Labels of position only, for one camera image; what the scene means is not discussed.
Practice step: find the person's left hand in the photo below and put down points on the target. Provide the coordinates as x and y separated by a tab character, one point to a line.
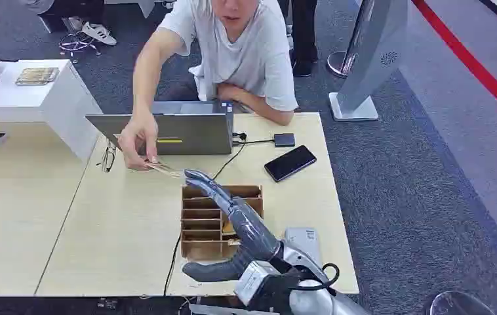
231	92

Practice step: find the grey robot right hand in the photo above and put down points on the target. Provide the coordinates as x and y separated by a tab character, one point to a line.
248	228

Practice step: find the person's right hand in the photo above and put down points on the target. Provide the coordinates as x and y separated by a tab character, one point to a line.
140	139

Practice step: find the printed playing card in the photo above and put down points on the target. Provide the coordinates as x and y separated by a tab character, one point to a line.
166	169

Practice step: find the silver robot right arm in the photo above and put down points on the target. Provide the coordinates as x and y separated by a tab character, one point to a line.
313	301

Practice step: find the eyeglasses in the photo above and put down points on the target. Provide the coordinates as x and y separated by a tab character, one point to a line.
108	158

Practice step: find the wooden card box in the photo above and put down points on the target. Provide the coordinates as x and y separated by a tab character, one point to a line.
200	226

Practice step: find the grey laptop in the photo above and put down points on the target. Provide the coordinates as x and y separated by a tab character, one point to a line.
196	134

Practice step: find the small black drive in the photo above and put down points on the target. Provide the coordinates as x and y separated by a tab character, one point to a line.
284	140

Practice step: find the black smartphone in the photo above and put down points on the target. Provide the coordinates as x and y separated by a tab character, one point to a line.
290	163

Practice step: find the person in dark trousers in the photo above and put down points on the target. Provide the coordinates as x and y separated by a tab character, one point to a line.
304	39

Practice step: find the white cabinet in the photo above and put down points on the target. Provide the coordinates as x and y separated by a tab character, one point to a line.
53	104

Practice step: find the chrome stool base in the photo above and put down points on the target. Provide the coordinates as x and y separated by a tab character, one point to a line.
79	43

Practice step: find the person with white shoes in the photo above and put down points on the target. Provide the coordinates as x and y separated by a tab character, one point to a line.
96	32

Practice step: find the stack of cards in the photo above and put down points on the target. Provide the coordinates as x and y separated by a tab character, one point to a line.
37	76

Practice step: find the white furniture corner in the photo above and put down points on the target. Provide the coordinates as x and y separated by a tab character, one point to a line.
142	6

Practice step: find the grey kiosk stand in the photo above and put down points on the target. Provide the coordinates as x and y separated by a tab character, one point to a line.
370	61

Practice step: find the small black box under desk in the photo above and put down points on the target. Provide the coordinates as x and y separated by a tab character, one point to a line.
107	303

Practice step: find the round metal base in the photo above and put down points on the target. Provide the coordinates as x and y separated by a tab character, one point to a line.
461	304

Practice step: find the chrome stanchion post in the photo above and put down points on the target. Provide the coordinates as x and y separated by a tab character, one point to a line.
339	65

